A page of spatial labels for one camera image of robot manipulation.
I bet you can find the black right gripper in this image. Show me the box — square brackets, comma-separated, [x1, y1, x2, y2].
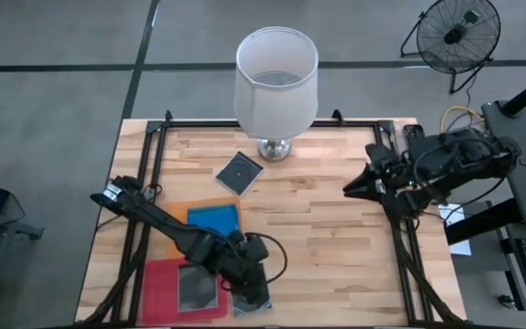
[343, 144, 411, 205]

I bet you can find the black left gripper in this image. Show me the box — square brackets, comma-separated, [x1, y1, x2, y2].
[224, 255, 272, 312]

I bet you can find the clear CD jewel case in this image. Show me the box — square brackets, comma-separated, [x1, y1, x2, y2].
[230, 273, 273, 317]
[177, 263, 220, 314]
[215, 151, 265, 196]

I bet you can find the blue blu-ray case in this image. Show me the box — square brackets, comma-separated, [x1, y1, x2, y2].
[186, 203, 241, 239]

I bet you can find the orange plastic tray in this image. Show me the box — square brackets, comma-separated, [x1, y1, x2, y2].
[164, 196, 242, 260]

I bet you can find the pink-red plastic tray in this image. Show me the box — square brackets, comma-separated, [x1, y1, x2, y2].
[142, 258, 230, 326]

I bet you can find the white paper sheet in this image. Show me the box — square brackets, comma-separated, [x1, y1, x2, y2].
[438, 202, 473, 257]

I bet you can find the silver lamp with white shade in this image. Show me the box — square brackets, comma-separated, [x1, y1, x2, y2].
[233, 26, 320, 164]

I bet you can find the black floor fan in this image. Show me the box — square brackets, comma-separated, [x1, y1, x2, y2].
[399, 0, 502, 96]

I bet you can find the black equipment stand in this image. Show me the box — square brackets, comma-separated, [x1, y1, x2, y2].
[0, 212, 45, 329]

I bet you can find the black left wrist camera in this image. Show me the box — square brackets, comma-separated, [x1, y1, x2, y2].
[242, 235, 271, 262]

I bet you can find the black left camera cable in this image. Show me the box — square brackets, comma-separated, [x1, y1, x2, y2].
[243, 231, 289, 285]

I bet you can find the yellow cable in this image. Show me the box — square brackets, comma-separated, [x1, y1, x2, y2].
[440, 105, 483, 133]

